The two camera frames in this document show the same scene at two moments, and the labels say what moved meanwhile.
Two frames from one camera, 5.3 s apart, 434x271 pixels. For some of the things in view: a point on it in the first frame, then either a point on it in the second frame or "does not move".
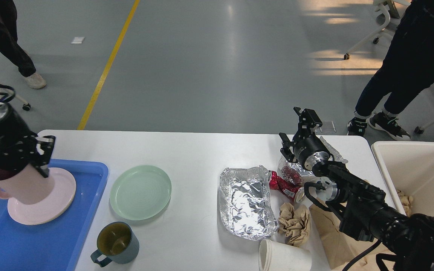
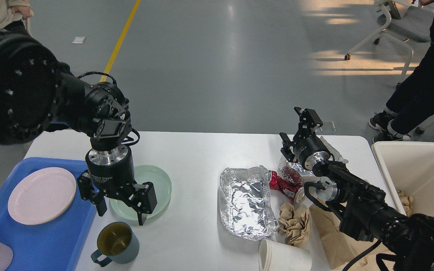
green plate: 140,192 does not move
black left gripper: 6,142 to 111,172
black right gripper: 310,150 does not move
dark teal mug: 116,242 does not move
